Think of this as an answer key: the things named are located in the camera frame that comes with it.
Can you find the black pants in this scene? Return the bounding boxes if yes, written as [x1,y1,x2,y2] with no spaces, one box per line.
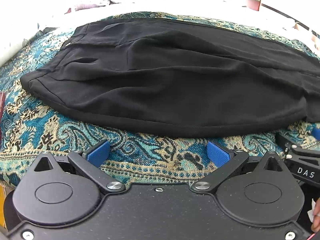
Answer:
[21,18,319,138]

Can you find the person's right hand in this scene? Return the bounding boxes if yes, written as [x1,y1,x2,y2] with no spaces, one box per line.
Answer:
[311,198,320,233]

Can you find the teal paisley bedspread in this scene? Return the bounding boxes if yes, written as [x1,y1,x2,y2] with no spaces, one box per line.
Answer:
[1,11,319,187]

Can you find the yellow patterned item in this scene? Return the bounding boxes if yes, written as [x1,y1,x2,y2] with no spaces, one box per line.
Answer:
[0,186,7,228]

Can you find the floral grey pillow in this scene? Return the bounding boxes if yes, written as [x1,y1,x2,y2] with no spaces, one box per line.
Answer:
[65,0,117,14]

